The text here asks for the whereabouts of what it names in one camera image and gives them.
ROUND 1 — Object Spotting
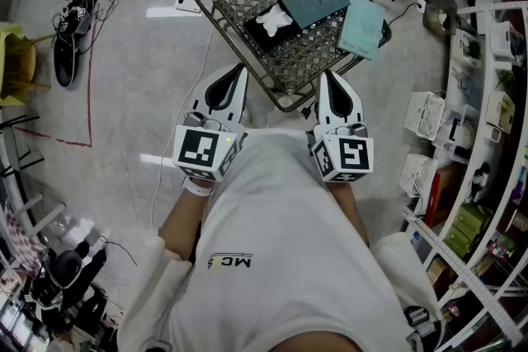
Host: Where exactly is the black slip-on shoe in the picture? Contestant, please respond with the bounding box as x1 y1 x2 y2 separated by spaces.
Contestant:
53 35 80 88

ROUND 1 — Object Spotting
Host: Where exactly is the white power cable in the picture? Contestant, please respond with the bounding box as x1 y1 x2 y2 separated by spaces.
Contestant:
148 23 216 237

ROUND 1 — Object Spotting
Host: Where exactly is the person's left forearm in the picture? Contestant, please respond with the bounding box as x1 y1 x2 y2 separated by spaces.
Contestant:
158 183 214 260

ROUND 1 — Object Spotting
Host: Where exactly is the white wristband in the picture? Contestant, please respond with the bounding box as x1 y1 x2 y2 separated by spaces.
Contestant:
182 176 215 198

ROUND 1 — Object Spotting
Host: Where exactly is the white shelf rack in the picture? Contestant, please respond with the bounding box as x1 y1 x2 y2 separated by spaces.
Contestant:
402 0 528 352

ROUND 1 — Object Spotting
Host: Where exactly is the yellow chair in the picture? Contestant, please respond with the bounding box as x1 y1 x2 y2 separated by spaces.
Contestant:
0 22 53 108

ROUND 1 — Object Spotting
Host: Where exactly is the teal notebook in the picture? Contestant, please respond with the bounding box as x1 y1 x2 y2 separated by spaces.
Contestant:
336 0 387 62

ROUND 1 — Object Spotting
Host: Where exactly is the person's right forearm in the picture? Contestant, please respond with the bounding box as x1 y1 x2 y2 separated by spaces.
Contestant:
328 180 370 248

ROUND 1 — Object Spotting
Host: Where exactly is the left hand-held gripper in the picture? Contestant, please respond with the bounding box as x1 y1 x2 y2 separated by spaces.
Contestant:
172 63 249 182

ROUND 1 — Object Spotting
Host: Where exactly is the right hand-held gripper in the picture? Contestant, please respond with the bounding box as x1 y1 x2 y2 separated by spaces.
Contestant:
305 70 375 183

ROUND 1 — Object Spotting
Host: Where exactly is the black metal stand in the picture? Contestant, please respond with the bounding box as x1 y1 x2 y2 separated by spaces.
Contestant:
0 113 46 178

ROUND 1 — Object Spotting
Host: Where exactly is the person's white t-shirt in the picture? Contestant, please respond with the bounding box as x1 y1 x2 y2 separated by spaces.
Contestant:
117 127 449 352

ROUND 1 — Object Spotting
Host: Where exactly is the red cardboard box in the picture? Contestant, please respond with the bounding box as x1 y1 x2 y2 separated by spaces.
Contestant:
423 165 455 228

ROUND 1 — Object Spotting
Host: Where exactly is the grey harness strap buckle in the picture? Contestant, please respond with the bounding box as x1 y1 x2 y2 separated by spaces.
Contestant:
403 305 439 343

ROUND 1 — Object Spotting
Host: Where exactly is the dark teal tissue box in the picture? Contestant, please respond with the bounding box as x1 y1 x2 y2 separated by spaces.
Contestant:
243 0 352 54

